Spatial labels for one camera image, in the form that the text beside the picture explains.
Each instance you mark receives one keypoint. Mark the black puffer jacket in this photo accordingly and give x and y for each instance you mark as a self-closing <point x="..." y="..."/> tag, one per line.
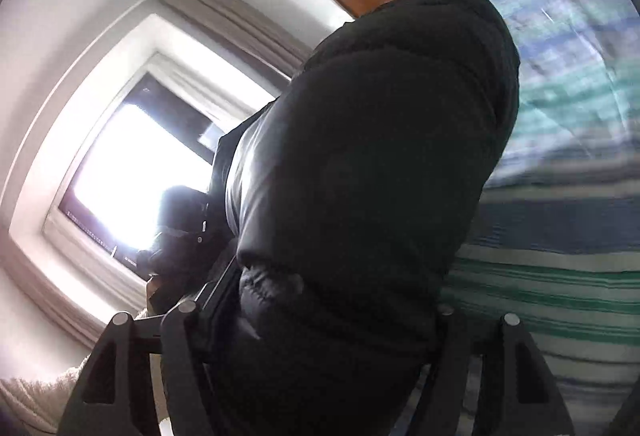
<point x="370" y="156"/>

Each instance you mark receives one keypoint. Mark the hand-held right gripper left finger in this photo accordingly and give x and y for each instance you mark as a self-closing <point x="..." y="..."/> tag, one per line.
<point x="176" y="366"/>

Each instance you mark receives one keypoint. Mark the white knit cloth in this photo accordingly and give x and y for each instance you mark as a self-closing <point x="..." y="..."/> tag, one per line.
<point x="35" y="391"/>

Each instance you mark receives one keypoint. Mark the striped bed sheet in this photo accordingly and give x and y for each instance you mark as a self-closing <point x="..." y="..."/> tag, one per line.
<point x="555" y="216"/>

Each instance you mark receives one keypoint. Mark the grey curtain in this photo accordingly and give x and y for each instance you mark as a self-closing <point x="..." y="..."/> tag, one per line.
<point x="240" y="26"/>

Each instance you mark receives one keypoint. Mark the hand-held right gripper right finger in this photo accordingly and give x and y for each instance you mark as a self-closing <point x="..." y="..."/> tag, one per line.
<point x="520" y="366"/>

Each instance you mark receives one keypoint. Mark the window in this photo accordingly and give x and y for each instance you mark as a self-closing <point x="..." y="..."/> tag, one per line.
<point x="130" y="166"/>

